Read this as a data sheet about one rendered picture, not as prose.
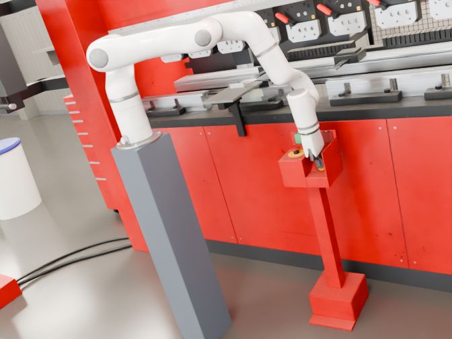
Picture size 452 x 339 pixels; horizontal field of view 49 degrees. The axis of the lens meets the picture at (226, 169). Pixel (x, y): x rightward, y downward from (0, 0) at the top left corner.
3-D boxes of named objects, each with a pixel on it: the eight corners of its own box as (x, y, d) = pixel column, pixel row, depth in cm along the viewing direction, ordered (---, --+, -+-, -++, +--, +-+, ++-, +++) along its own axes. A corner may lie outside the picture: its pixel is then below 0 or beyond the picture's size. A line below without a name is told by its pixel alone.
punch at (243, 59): (236, 69, 246) (231, 50, 242) (238, 68, 247) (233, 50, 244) (252, 67, 240) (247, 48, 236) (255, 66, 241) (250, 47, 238)
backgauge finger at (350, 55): (321, 74, 226) (319, 64, 224) (343, 58, 244) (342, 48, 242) (345, 72, 218) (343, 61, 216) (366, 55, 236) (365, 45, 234)
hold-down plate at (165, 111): (143, 118, 291) (141, 112, 290) (149, 114, 295) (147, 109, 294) (180, 115, 273) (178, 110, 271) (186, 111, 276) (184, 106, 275)
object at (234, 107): (228, 144, 237) (216, 101, 229) (244, 132, 247) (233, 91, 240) (235, 144, 235) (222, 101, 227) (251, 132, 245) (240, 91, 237)
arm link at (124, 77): (105, 105, 190) (82, 44, 181) (120, 92, 207) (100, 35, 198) (134, 97, 187) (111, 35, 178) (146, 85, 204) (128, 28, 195)
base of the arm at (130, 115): (136, 151, 188) (120, 105, 181) (107, 149, 201) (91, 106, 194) (171, 131, 200) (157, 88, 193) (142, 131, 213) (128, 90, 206)
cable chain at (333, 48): (288, 59, 270) (286, 52, 269) (292, 56, 275) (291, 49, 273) (352, 50, 247) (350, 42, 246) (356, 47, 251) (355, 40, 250)
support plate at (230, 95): (202, 104, 232) (202, 102, 232) (233, 85, 251) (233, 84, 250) (233, 101, 221) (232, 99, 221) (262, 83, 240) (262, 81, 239)
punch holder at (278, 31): (252, 48, 231) (243, 13, 225) (261, 44, 237) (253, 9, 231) (280, 44, 221) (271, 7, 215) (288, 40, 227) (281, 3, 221)
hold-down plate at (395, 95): (329, 105, 216) (328, 99, 215) (335, 101, 220) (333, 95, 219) (398, 101, 198) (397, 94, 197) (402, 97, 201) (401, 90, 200)
